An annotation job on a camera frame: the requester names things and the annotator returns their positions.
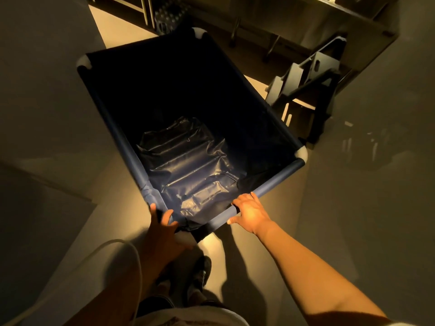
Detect person's right hand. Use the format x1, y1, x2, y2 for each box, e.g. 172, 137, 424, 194
227, 192, 274, 237

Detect person's left hand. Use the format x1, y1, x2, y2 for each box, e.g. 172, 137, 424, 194
145, 203, 197, 268

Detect blue fabric laundry cart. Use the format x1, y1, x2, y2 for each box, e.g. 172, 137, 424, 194
76, 27, 308, 242

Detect person's right forearm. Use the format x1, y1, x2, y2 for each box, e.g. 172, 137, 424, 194
256, 221, 393, 326

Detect person's left forearm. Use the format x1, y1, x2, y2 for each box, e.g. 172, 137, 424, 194
63, 259, 170, 326

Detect dark plastic bag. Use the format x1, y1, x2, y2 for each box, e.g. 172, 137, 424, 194
137, 117, 249, 225

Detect person's black shoe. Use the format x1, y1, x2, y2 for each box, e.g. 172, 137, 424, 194
155, 265, 174, 296
190, 256, 213, 292

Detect person's dark shorts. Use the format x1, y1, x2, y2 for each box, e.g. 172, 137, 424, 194
137, 295, 232, 318

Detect person's white shirt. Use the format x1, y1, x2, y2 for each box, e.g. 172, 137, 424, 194
131, 306, 250, 326

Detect grey metal step stool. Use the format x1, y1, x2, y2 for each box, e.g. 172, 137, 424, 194
264, 36, 348, 145

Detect pack of water bottles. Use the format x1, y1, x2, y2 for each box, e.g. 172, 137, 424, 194
154, 0, 189, 35

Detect white cable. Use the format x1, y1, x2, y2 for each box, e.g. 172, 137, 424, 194
3, 239, 143, 326

